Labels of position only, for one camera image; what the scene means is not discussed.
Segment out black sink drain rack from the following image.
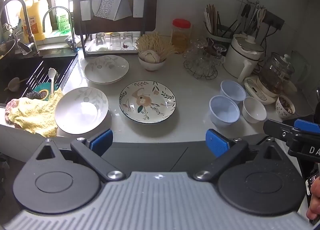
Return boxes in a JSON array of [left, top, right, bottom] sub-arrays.
[[21, 60, 65, 95]]

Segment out white drip tray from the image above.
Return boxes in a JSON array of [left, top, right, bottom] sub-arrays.
[[86, 44, 139, 54]]

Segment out row of hanging kitchen tools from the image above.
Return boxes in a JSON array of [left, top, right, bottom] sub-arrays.
[[240, 0, 267, 39]]

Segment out bundle of wooden chopsticks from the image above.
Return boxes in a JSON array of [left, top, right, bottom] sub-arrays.
[[204, 4, 222, 35]]

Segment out black wall socket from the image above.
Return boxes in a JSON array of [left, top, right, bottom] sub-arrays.
[[262, 11, 285, 30]]

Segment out dried noodle bundle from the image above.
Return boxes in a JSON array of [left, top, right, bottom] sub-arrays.
[[135, 32, 176, 63]]

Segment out black chopsticks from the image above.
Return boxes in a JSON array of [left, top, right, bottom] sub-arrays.
[[220, 19, 242, 38]]

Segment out pale blue plastic bowl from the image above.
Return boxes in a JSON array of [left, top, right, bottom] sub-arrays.
[[209, 95, 241, 127], [220, 79, 247, 104]]

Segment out white plastic bowl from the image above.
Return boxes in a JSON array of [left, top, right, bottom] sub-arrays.
[[242, 96, 267, 124]]

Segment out set of glass cups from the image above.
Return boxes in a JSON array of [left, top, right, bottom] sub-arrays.
[[184, 37, 227, 75]]

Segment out green soap bottle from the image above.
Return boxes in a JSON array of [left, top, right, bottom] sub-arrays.
[[56, 7, 73, 33]]

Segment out black kitchen sink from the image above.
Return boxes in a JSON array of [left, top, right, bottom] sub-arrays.
[[0, 49, 78, 107]]

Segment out dark wooden cutting board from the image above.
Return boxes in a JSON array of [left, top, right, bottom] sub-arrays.
[[73, 0, 158, 36]]

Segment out red-lidded plastic jar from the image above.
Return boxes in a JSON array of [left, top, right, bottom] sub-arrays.
[[171, 19, 193, 53]]

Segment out pink speckled cloth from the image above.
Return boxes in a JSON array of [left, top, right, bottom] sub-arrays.
[[4, 98, 16, 123]]

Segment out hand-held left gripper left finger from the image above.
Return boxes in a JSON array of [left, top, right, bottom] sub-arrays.
[[35, 128, 127, 182]]

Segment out wire cup rack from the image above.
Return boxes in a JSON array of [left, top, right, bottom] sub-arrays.
[[184, 55, 218, 80]]

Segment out white electric cooker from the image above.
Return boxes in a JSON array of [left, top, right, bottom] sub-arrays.
[[223, 34, 265, 83]]

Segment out glass health kettle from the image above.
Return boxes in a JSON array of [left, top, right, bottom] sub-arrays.
[[244, 52, 298, 105]]

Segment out curved steel faucet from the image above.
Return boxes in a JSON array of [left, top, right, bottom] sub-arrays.
[[42, 6, 78, 52]]

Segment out person's right hand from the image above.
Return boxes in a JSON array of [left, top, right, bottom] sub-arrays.
[[306, 177, 320, 220]]

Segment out garlic bulbs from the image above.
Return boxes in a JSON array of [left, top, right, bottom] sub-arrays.
[[139, 49, 160, 63]]

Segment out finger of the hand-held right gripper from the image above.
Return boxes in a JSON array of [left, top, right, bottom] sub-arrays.
[[263, 119, 300, 143], [294, 119, 320, 135]]

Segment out white ceramic bowl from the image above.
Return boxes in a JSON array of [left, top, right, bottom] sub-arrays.
[[138, 55, 167, 72]]

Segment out clear drinking glass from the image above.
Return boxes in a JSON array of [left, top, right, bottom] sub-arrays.
[[109, 32, 122, 50], [122, 32, 134, 49], [95, 32, 107, 47]]

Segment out yellow dish cloth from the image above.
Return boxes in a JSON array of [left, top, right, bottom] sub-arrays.
[[5, 87, 64, 137]]

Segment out floral plate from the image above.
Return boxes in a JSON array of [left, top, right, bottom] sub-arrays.
[[119, 80, 177, 124]]

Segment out tall steel faucet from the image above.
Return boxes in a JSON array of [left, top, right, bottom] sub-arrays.
[[0, 0, 40, 55]]

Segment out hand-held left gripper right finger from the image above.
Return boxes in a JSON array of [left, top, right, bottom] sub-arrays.
[[192, 129, 285, 182]]

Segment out teal scrubber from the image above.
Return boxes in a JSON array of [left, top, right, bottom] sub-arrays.
[[35, 82, 60, 100]]

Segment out white utensil caddy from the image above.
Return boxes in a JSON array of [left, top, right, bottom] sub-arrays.
[[132, 0, 146, 18], [79, 0, 92, 21]]

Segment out patterned bowl with dried food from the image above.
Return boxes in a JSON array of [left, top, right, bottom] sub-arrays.
[[275, 95, 296, 121]]

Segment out white ceramic spoon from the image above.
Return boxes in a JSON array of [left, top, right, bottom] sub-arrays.
[[48, 67, 57, 95]]

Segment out yellow detergent bottle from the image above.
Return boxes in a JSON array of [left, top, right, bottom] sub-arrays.
[[20, 0, 53, 42]]

